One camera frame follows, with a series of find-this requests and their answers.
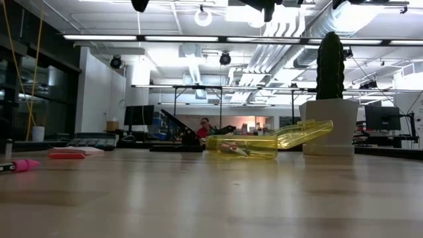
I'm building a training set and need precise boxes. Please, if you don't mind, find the green cactus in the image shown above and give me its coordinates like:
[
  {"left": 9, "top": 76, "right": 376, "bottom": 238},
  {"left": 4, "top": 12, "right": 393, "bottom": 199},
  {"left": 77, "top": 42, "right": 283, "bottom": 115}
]
[{"left": 315, "top": 31, "right": 346, "bottom": 101}]

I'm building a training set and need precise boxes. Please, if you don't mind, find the person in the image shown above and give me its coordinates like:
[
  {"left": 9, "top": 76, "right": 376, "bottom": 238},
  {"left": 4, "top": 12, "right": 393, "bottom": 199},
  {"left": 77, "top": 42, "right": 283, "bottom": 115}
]
[{"left": 196, "top": 117, "right": 214, "bottom": 139}]

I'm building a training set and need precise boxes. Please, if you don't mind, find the long ceiling light bar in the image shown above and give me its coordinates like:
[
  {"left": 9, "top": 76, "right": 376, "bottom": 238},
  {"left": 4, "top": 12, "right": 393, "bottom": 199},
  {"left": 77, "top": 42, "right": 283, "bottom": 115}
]
[{"left": 62, "top": 34, "right": 423, "bottom": 46}]

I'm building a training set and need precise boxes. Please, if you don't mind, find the small white cylinder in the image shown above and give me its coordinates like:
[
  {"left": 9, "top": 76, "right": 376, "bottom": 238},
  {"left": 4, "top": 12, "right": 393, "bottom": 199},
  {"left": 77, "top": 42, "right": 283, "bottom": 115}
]
[{"left": 4, "top": 138, "right": 13, "bottom": 163}]

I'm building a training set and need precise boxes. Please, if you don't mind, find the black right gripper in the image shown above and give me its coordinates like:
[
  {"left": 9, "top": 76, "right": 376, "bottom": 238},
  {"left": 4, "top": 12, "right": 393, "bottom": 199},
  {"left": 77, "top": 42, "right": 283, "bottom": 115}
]
[{"left": 239, "top": 0, "right": 364, "bottom": 22}]

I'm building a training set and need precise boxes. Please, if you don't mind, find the yellow transparent pencil case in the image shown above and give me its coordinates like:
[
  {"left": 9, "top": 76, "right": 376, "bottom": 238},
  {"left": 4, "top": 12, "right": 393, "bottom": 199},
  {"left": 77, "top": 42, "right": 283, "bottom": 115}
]
[{"left": 204, "top": 119, "right": 334, "bottom": 160}]

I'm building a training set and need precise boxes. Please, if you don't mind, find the dark pencil with eraser cap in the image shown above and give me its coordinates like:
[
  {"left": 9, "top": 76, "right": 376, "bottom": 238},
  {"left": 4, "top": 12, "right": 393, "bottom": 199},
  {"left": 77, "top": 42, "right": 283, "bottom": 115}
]
[{"left": 0, "top": 158, "right": 41, "bottom": 173}]

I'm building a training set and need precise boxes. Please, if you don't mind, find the white ring lamp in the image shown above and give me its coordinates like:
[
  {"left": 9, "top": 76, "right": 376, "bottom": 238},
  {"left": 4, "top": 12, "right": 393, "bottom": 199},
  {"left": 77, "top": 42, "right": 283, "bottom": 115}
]
[{"left": 194, "top": 8, "right": 213, "bottom": 28}]

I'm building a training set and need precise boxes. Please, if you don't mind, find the white cup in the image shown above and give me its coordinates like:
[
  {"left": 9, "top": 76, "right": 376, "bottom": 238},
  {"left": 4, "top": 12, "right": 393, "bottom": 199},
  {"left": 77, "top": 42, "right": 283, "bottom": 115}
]
[{"left": 31, "top": 126, "right": 46, "bottom": 143}]

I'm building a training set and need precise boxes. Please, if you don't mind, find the silver ventilation duct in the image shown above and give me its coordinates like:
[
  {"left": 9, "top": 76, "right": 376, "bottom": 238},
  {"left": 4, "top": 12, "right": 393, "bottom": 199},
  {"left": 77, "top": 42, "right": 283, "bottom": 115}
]
[{"left": 292, "top": 0, "right": 391, "bottom": 69}]

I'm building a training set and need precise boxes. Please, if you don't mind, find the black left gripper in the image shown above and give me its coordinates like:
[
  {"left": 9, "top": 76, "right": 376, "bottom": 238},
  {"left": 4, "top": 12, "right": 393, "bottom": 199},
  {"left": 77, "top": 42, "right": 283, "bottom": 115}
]
[{"left": 131, "top": 0, "right": 150, "bottom": 13}]

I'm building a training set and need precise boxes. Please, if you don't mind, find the black aluminium table frame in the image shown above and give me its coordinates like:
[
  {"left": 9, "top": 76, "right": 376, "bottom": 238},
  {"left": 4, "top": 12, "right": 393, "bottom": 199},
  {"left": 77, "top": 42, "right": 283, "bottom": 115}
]
[{"left": 12, "top": 140, "right": 423, "bottom": 161}]

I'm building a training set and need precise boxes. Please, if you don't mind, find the black background desk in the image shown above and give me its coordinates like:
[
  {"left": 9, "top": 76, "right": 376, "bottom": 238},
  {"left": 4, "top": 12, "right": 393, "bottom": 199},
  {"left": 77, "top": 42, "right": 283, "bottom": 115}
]
[{"left": 352, "top": 130, "right": 420, "bottom": 148}]

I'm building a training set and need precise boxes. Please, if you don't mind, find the yellow cable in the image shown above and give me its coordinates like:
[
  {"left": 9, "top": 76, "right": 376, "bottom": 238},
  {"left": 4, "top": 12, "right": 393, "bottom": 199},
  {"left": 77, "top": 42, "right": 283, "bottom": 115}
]
[{"left": 1, "top": 0, "right": 46, "bottom": 141}]

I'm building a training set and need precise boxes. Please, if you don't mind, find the black computer monitor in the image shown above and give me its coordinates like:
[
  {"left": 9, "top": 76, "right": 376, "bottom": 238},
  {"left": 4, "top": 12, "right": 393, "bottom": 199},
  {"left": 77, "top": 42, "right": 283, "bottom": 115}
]
[
  {"left": 124, "top": 104, "right": 155, "bottom": 133},
  {"left": 364, "top": 105, "right": 402, "bottom": 132}
]

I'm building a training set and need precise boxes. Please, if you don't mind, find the white sticky notepad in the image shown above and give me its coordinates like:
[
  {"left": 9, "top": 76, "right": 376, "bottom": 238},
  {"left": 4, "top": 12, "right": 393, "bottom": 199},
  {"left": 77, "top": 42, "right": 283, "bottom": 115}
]
[{"left": 49, "top": 146, "right": 106, "bottom": 156}]

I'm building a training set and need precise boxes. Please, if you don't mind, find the black background workstation frame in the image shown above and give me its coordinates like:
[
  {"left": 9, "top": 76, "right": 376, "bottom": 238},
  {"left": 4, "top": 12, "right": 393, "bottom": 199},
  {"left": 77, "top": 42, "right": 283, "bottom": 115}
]
[{"left": 131, "top": 84, "right": 318, "bottom": 130}]

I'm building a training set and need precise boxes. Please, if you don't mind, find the white hexagonal plant pot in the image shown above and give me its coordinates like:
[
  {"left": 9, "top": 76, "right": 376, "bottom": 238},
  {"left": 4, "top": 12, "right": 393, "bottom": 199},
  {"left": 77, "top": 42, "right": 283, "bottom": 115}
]
[{"left": 299, "top": 98, "right": 360, "bottom": 157}]

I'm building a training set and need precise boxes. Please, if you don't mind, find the black desk calculator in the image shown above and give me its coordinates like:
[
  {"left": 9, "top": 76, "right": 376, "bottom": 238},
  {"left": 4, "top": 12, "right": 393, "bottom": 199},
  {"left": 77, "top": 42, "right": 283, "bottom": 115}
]
[{"left": 65, "top": 132, "right": 118, "bottom": 151}]

